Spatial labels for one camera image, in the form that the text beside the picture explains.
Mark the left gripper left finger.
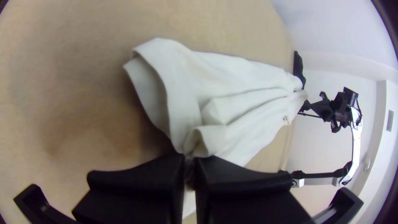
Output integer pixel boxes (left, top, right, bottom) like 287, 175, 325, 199
72, 152, 187, 224

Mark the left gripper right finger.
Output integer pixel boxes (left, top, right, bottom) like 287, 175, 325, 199
192, 155, 315, 224

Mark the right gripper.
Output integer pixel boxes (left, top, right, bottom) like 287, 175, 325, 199
308, 91, 336, 122

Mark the white t-shirt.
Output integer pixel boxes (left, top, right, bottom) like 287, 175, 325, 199
123, 37, 309, 219

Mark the white wall vent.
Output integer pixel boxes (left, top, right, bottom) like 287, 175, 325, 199
386, 109, 395, 132

